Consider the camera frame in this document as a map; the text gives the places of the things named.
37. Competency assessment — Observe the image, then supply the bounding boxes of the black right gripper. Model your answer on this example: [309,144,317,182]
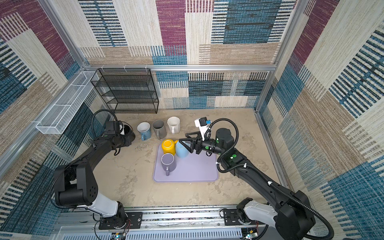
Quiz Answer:
[179,130,225,156]

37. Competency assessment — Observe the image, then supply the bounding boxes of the black ceramic mug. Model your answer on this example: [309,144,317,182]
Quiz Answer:
[124,124,136,143]

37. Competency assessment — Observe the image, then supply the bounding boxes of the lavender plastic tray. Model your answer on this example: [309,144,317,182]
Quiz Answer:
[153,145,219,183]

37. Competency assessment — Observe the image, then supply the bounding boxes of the blue floral dotted mug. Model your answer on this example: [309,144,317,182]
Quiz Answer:
[137,122,152,141]

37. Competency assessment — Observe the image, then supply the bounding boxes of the white ceramic mug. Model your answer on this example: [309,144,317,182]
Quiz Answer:
[167,117,181,134]

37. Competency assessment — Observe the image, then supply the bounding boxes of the grey ceramic mug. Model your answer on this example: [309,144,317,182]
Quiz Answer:
[153,120,167,140]

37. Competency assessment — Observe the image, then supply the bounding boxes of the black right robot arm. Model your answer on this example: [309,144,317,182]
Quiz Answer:
[179,128,318,240]

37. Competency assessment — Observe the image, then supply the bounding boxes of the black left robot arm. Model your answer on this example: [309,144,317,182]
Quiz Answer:
[53,121,136,229]

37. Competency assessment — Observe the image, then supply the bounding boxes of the light blue plain mug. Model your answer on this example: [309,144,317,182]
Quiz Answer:
[175,141,190,159]

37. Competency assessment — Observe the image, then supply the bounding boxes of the yellow round mug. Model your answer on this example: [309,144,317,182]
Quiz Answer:
[162,139,178,156]

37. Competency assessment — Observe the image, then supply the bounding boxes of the lavender ceramic mug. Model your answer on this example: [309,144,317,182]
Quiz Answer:
[161,153,177,176]

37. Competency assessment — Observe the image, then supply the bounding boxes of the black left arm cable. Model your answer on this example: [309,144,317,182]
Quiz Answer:
[91,109,119,139]

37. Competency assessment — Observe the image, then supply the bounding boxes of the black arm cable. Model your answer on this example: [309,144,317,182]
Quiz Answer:
[91,109,119,139]
[206,117,335,240]

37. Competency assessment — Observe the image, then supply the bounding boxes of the black wire shelf rack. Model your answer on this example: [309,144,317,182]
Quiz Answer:
[91,68,159,114]

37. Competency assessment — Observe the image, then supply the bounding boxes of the white wire mesh basket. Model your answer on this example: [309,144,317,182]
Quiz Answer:
[36,71,95,135]

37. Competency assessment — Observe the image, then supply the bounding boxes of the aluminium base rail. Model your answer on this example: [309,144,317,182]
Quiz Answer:
[50,205,282,240]

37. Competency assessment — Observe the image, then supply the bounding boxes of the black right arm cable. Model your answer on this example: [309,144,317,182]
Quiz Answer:
[206,117,335,240]

